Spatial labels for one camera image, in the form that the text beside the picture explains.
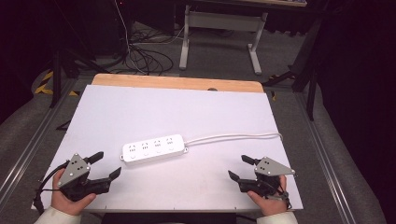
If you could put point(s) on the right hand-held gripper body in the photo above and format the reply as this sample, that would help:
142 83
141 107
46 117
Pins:
271 167

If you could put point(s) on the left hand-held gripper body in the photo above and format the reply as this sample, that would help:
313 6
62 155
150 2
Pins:
74 169

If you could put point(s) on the person's left hand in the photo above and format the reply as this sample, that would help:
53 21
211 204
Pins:
67 205

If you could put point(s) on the person's right hand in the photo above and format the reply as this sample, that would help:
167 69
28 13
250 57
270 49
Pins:
272 205

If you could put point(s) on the white power strip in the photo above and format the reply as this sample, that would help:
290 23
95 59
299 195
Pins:
152 148

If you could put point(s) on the white board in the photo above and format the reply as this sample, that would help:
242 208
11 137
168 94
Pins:
174 112

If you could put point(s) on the yellow black floor tape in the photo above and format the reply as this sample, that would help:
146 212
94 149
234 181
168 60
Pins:
46 84

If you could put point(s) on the black tripod stand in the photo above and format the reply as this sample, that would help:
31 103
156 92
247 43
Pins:
56 74

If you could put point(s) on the black metal stand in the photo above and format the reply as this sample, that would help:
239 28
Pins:
311 77

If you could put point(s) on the wooden table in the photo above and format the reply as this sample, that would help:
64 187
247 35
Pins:
174 82

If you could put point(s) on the aluminium floor rail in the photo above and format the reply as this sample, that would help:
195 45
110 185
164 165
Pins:
31 143
327 161

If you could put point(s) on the white metal desk frame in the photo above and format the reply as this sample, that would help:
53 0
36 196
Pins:
222 20

